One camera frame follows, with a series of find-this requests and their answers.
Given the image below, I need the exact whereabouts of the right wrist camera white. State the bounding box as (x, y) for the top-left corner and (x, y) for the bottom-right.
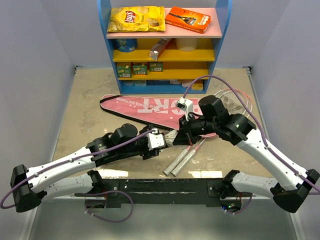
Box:
(176, 97), (194, 121)

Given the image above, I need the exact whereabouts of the clear tube lid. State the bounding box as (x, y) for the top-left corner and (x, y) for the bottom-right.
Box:
(202, 150), (216, 161)

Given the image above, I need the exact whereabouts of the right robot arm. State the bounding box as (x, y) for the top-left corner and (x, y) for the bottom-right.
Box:
(173, 95), (320, 213)

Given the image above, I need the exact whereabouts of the green box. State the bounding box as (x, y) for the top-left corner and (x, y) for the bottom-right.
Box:
(116, 62), (132, 78)
(148, 61), (164, 72)
(132, 62), (148, 75)

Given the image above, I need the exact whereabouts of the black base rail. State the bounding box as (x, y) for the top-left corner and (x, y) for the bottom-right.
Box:
(88, 178), (238, 207)

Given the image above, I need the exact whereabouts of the white shuttlecock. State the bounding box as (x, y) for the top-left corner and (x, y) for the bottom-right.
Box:
(164, 129), (178, 147)

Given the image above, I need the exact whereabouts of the purple cable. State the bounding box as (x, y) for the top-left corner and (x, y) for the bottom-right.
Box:
(183, 74), (320, 195)
(0, 128), (157, 210)

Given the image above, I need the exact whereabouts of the pink racket bag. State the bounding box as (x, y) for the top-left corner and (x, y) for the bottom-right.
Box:
(99, 94), (185, 131)

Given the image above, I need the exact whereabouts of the green box left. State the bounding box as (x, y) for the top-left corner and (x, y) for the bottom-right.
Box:
(116, 62), (132, 78)

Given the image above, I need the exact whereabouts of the green box middle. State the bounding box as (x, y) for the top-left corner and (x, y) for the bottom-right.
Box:
(132, 62), (148, 75)

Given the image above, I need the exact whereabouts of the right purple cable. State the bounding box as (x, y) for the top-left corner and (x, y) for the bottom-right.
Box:
(183, 74), (320, 195)

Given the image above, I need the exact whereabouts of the blue round can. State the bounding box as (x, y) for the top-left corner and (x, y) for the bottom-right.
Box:
(115, 38), (138, 53)

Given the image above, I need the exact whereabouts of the pink soap packet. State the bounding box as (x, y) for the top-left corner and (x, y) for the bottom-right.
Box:
(180, 79), (193, 88)

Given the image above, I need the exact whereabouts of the black shuttlecock tube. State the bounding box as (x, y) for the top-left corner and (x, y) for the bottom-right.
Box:
(95, 148), (149, 167)

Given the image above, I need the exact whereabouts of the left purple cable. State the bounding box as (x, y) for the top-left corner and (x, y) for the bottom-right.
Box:
(0, 128), (157, 210)

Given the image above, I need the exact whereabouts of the orange razor box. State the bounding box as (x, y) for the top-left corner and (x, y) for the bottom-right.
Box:
(164, 6), (211, 34)

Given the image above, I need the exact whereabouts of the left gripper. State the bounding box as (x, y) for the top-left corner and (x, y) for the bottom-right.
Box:
(118, 125), (161, 160)

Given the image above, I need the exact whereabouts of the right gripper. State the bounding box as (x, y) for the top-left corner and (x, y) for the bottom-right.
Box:
(173, 112), (218, 146)

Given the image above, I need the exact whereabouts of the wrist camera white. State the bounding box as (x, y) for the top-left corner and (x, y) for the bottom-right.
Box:
(146, 128), (166, 151)
(176, 97), (194, 121)

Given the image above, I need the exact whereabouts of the yellow Lays chips bag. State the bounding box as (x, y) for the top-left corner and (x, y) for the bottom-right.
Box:
(107, 6), (166, 33)

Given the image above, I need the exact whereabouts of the green box right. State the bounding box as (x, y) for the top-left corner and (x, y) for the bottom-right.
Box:
(148, 61), (164, 72)

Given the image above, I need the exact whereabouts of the silver orange carton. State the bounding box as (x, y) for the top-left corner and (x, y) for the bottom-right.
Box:
(148, 38), (174, 61)

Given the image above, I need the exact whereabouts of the yellow soap packet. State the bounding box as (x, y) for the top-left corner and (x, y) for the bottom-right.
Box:
(191, 81), (204, 91)

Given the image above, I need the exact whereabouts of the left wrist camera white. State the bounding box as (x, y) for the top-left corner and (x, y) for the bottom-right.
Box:
(146, 128), (166, 151)

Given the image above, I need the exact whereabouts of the blue shelf unit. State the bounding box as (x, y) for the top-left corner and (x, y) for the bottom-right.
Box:
(97, 0), (232, 95)

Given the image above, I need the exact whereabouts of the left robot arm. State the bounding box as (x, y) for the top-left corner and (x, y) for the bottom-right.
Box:
(10, 123), (167, 213)

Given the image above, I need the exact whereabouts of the white cup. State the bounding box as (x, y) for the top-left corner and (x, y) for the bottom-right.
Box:
(176, 38), (198, 52)

